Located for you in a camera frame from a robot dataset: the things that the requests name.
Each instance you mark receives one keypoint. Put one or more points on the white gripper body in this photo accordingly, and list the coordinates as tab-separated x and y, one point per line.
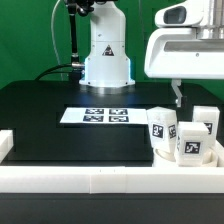
189	41

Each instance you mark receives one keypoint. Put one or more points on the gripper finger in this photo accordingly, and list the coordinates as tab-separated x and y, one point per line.
180	98

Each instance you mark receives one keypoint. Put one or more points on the white round stool seat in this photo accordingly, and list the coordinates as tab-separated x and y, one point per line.
165	159

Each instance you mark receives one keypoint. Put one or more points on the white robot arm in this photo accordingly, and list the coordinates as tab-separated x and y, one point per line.
107	66

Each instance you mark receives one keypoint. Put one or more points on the white marker sheet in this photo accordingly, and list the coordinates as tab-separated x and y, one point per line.
80	115

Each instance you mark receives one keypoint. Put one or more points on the white left fence bar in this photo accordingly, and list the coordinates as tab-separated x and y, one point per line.
6	143

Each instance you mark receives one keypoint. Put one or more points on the white front fence bar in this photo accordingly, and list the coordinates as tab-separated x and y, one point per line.
98	180

